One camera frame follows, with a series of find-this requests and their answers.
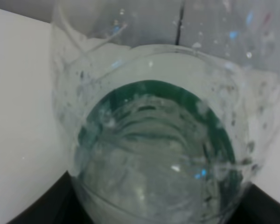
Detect clear bottle with green label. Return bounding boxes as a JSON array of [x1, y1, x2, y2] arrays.
[[51, 0, 280, 224]]

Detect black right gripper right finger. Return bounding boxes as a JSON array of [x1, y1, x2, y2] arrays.
[[227, 184, 280, 224]]

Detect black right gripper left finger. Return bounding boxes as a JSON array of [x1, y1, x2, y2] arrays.
[[9, 172, 93, 224]]

